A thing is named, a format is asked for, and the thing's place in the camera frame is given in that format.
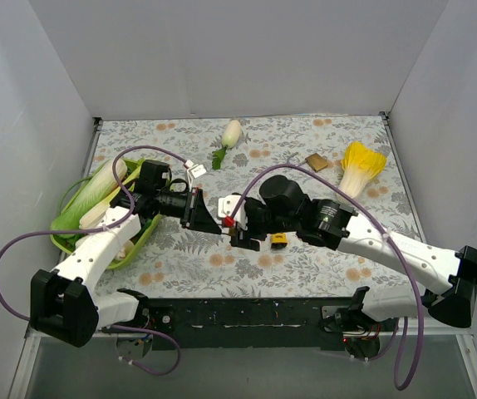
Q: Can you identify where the yellow padlock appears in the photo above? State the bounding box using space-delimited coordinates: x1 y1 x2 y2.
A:
271 233 288 249

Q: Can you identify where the large brass padlock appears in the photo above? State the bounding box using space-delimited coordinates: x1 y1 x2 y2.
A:
286 152 329 172

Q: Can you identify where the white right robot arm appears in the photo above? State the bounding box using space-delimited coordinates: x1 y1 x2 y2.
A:
218 175 477 331

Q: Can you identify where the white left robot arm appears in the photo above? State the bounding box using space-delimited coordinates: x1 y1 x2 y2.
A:
30 160 221 347

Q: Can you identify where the green plastic basket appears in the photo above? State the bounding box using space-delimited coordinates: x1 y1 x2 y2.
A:
50 158 162 270

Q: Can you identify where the green napa cabbage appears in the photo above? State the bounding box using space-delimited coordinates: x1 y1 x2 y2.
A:
50 160 118 230

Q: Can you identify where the toy mushroom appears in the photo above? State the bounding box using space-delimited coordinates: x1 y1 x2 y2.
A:
116 240 135 261

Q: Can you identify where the floral table mat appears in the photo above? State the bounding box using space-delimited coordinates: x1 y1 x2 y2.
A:
93 115 420 298

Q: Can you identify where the celery stalk bundle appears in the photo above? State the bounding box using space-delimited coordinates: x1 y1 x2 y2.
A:
78 170 120 229

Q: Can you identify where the yellow napa cabbage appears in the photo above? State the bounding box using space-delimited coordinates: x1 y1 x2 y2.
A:
338 141 386 199

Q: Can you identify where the white radish with leaves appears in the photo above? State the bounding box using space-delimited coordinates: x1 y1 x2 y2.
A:
212 120 242 170

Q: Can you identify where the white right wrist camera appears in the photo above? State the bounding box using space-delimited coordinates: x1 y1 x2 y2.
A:
217 195 248 230

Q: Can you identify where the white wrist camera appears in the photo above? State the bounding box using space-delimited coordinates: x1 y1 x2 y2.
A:
184 160 207 188
217 195 248 230

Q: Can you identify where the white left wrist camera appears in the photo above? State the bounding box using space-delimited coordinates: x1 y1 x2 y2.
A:
184 160 207 188

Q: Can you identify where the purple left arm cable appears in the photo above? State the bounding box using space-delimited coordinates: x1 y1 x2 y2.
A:
0 145 194 376

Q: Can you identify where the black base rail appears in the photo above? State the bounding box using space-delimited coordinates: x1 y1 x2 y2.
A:
101 297 401 352

